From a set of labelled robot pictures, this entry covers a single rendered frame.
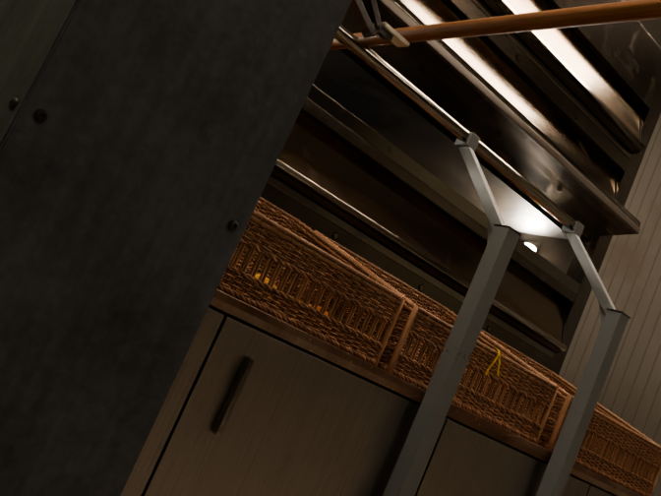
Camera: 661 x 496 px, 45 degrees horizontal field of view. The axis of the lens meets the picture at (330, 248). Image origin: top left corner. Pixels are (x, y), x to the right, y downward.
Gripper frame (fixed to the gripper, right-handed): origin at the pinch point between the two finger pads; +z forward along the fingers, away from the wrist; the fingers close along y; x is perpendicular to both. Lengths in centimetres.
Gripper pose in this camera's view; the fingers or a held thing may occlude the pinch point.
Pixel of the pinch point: (414, 10)
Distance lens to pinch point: 152.8
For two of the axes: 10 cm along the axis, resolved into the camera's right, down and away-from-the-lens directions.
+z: 6.9, 4.1, 5.9
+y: -4.0, 9.0, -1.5
